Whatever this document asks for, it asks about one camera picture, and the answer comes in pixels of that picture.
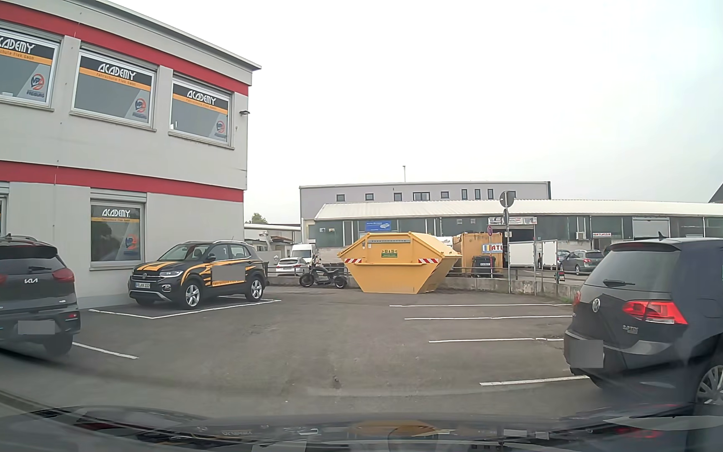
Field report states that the yellow skip container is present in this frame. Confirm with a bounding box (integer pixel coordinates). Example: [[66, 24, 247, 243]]
[[337, 231, 462, 295]]

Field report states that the black motor scooter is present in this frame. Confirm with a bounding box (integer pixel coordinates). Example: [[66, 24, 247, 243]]
[[299, 256, 349, 290]]

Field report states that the grey flat-roofed building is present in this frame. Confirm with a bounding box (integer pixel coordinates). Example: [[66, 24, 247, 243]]
[[299, 181, 552, 221]]

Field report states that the silver car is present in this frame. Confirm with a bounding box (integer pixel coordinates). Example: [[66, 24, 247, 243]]
[[275, 257, 310, 277]]

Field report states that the low white building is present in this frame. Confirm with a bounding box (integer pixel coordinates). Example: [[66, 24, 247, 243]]
[[244, 223, 303, 265]]

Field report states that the orange container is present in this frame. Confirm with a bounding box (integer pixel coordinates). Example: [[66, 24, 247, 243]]
[[452, 231, 505, 275]]

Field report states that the metal railing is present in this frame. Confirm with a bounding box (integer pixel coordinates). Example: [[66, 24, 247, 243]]
[[267, 264, 566, 283]]

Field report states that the long hall with white roof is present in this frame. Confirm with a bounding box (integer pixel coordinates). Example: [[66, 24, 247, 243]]
[[309, 199, 723, 252]]

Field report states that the black and orange suv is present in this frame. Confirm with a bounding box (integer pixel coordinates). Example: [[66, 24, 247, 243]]
[[127, 240, 269, 310]]

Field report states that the white trailer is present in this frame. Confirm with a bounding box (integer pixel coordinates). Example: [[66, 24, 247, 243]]
[[508, 239, 559, 270]]

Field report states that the car's own bonnet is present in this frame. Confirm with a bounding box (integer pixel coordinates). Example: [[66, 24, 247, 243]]
[[0, 375, 723, 452]]

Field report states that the grey building with red stripes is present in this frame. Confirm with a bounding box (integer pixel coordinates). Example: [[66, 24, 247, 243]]
[[0, 0, 262, 309]]

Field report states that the dark grey hatchback car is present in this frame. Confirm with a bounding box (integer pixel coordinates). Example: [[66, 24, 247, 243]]
[[563, 236, 723, 409]]

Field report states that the dark grey suv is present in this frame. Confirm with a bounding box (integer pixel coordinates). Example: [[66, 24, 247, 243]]
[[0, 229, 82, 356]]

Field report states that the road sign on post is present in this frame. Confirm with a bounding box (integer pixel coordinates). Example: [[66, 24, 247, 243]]
[[486, 190, 538, 295]]

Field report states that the low concrete wall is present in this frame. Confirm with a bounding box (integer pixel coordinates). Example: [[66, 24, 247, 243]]
[[267, 275, 582, 303]]

